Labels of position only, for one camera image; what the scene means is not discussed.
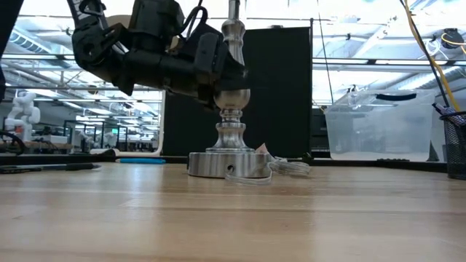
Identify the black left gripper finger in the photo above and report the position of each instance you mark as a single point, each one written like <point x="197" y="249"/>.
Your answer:
<point x="234" y="78"/>
<point x="202" y="29"/>

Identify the silver metal lamp base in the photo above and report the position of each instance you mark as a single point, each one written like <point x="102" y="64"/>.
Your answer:
<point x="231" y="163"/>

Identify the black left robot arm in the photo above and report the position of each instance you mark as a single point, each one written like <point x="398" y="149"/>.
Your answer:
<point x="94" y="47"/>

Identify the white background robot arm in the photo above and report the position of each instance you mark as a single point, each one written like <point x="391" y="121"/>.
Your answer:
<point x="23" y="113"/>

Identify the black fabric divider panel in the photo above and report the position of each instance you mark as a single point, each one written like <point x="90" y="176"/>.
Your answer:
<point x="276" y="91"/>
<point x="182" y="127"/>

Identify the blue marker pen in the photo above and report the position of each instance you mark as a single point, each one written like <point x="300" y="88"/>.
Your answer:
<point x="142" y="160"/>

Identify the black equipment cabinet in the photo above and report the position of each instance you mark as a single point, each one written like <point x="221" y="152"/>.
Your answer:
<point x="320" y="131"/>

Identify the black marker pen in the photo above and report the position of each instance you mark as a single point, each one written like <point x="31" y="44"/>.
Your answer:
<point x="51" y="167"/>

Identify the clear plastic storage bin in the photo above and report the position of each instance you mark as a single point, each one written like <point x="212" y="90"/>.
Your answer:
<point x="382" y="131"/>

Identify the black round ceiling device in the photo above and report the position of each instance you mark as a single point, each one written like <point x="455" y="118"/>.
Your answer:
<point x="452" y="37"/>

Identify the black mesh pen cup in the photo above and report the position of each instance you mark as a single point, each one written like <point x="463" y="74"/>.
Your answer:
<point x="455" y="145"/>

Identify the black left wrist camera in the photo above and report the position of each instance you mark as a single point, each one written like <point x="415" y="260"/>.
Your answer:
<point x="156" y="18"/>

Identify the black metal table frame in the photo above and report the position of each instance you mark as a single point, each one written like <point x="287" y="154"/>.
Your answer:
<point x="364" y="163"/>

